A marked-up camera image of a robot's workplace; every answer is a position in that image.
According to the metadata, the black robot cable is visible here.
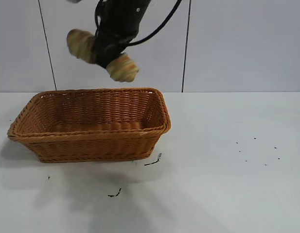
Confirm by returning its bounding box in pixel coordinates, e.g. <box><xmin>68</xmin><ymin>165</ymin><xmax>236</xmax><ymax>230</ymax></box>
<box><xmin>109</xmin><ymin>0</ymin><xmax>183</xmax><ymax>48</ymax></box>

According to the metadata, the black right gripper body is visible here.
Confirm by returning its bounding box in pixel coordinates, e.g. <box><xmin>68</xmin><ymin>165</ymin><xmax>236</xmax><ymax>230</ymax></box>
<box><xmin>95</xmin><ymin>0</ymin><xmax>151</xmax><ymax>35</ymax></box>

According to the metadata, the brown woven wicker basket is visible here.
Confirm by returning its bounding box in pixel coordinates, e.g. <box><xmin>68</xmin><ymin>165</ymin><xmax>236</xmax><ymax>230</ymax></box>
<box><xmin>7</xmin><ymin>87</ymin><xmax>172</xmax><ymax>164</ymax></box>

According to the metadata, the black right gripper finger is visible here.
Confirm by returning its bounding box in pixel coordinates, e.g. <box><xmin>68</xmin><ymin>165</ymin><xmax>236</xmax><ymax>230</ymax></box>
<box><xmin>94</xmin><ymin>30</ymin><xmax>139</xmax><ymax>69</ymax></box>

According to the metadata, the long striped bread loaf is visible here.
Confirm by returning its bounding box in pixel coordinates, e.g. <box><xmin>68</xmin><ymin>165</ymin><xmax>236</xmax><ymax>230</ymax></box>
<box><xmin>66</xmin><ymin>29</ymin><xmax>140</xmax><ymax>83</ymax></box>

